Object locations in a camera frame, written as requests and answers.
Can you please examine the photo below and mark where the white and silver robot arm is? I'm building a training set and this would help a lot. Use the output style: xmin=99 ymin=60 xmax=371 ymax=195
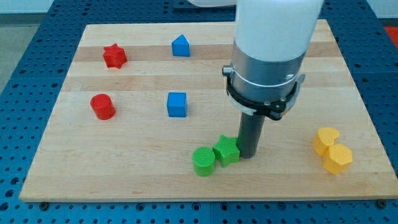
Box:
xmin=189 ymin=0 xmax=323 ymax=103

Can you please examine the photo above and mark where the blue cube block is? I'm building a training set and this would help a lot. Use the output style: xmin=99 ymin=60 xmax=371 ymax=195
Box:
xmin=167 ymin=92 xmax=187 ymax=118

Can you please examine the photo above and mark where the green cylinder block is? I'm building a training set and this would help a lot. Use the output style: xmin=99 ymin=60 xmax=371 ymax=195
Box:
xmin=192 ymin=147 xmax=216 ymax=177

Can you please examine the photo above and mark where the green star block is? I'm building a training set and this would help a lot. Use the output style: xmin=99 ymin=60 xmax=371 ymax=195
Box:
xmin=213 ymin=135 xmax=240 ymax=167

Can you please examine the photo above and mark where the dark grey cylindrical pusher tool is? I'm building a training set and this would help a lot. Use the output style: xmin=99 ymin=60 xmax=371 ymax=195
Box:
xmin=237 ymin=113 xmax=265 ymax=159

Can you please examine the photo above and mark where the wooden board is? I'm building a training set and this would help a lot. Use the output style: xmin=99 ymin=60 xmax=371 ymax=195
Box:
xmin=19 ymin=20 xmax=397 ymax=202

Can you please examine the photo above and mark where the blue triangular prism block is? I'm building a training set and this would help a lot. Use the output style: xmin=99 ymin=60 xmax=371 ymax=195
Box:
xmin=172 ymin=35 xmax=190 ymax=57

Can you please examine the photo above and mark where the red cylinder block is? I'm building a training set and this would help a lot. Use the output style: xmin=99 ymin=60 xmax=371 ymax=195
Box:
xmin=90 ymin=93 xmax=116 ymax=120

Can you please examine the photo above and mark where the red star block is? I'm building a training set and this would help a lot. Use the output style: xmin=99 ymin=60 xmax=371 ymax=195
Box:
xmin=103 ymin=44 xmax=127 ymax=69

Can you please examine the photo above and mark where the yellow heart block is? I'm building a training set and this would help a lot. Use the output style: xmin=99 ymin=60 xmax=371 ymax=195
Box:
xmin=312 ymin=127 xmax=340 ymax=156

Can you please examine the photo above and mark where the yellow hexagon block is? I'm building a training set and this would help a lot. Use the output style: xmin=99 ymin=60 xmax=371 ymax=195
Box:
xmin=322 ymin=144 xmax=353 ymax=174

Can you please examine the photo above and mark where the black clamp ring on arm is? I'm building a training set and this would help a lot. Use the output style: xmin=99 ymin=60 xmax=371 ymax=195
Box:
xmin=226 ymin=73 xmax=306 ymax=121

